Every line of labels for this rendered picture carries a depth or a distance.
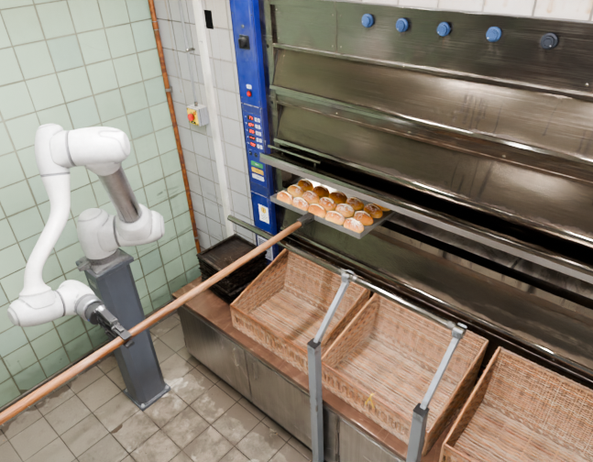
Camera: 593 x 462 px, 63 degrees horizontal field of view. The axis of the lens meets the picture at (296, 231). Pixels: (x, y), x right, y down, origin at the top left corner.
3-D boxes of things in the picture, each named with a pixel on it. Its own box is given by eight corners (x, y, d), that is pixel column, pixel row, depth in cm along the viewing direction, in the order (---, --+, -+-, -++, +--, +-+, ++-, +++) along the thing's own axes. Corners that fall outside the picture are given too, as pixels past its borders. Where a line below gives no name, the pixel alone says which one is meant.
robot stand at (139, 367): (123, 392, 294) (74, 261, 239) (152, 372, 307) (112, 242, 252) (142, 412, 283) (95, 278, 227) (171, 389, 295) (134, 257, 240)
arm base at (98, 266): (71, 265, 237) (67, 256, 234) (111, 244, 250) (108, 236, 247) (89, 280, 226) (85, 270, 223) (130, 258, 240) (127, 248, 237)
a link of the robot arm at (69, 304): (99, 313, 188) (65, 324, 178) (80, 295, 197) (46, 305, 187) (99, 288, 184) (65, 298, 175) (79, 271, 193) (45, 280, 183)
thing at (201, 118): (198, 119, 281) (195, 102, 275) (209, 123, 275) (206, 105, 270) (188, 123, 277) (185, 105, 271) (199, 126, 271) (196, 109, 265)
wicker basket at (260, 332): (291, 280, 286) (289, 241, 270) (372, 322, 254) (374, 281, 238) (230, 326, 256) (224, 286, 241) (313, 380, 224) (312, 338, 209)
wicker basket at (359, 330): (377, 325, 252) (379, 284, 236) (480, 382, 219) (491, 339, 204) (316, 383, 223) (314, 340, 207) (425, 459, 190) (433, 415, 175)
